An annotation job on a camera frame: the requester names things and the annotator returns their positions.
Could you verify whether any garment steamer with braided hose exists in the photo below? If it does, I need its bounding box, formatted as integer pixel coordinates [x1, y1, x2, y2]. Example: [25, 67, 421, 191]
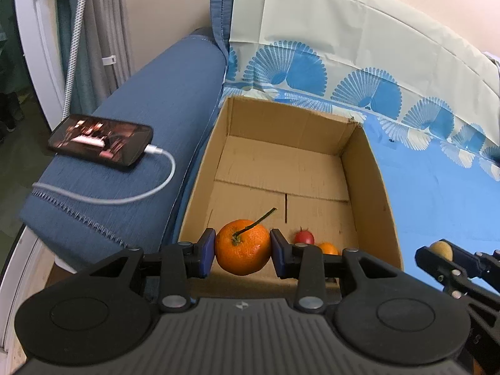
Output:
[62, 0, 88, 120]

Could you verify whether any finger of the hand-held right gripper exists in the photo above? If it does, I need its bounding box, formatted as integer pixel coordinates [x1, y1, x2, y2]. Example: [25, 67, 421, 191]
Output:
[443, 239, 500, 283]
[415, 244, 470, 300]

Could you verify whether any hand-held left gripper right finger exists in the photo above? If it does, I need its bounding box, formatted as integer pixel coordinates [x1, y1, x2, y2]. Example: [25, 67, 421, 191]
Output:
[269, 228, 411, 314]

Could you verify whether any white charging cable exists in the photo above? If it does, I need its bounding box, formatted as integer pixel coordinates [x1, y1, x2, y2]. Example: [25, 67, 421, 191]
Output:
[32, 144, 176, 206]

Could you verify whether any white door frame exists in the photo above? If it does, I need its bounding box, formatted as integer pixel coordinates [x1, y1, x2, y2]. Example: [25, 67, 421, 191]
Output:
[13, 0, 67, 131]

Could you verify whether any fan print blue sheet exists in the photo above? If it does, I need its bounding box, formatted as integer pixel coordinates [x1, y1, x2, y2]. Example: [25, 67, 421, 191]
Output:
[222, 0, 500, 282]

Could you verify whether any cardboard box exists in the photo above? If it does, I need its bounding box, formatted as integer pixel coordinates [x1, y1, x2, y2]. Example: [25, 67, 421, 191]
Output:
[177, 96, 404, 290]

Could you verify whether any orange with long stem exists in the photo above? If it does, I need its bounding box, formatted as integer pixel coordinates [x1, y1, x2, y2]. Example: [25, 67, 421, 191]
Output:
[214, 207, 278, 277]

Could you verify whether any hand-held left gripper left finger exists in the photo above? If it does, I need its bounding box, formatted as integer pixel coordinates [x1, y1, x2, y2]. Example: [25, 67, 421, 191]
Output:
[78, 227, 217, 313]

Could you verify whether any small red fruit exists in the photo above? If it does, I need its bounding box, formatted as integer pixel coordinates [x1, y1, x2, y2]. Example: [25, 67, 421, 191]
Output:
[294, 227, 315, 245]

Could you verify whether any black smartphone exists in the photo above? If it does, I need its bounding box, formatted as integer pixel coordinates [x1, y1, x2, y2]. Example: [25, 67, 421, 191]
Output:
[47, 114, 154, 173]

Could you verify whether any small yellow-green fruit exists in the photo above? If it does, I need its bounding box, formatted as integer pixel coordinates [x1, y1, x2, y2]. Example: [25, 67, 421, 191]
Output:
[430, 240, 454, 262]

